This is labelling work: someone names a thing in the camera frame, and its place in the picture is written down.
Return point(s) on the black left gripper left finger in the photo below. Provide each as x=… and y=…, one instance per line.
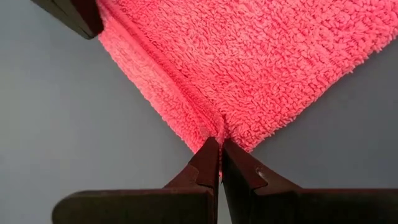
x=186, y=205

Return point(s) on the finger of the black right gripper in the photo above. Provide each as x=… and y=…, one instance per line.
x=74, y=15

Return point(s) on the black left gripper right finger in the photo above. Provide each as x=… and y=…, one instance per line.
x=280, y=205

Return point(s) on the pink terry towel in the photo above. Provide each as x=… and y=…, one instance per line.
x=248, y=62

